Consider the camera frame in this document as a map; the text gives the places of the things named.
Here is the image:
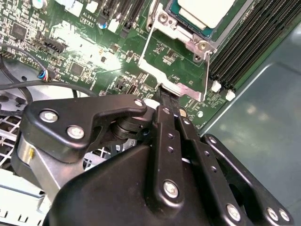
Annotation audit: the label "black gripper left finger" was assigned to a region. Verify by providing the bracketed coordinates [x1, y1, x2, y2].
[16, 86, 186, 213]

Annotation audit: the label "silver CPU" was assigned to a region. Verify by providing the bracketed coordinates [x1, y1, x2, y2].
[164, 0, 249, 40]

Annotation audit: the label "metal locking lever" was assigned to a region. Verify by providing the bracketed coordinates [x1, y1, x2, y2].
[146, 0, 158, 32]

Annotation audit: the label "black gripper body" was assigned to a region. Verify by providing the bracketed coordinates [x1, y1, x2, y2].
[44, 144, 223, 226]

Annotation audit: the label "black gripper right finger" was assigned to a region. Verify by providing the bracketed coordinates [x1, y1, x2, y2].
[169, 91, 295, 226]

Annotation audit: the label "metal socket cover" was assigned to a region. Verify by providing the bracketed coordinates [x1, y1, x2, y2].
[137, 22, 218, 102]

